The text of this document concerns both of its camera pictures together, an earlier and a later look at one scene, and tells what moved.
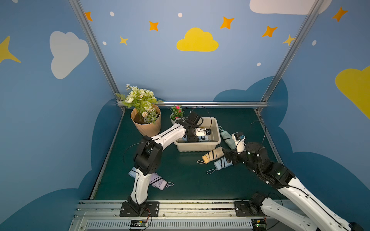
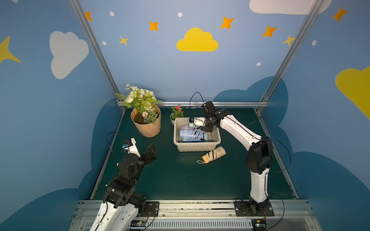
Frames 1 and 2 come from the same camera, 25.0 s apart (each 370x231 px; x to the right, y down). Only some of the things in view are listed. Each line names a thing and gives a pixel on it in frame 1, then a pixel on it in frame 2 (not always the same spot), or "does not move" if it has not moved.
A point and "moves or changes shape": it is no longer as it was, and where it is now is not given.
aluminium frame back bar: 211,103 does not move
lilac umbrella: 155,180 moves or changes shape
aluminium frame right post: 281,70 does not move
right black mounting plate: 250,208 does not move
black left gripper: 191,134 to 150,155
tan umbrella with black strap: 212,155 does not move
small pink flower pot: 177,113 does not move
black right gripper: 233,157 to 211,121
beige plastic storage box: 213,140 does not move
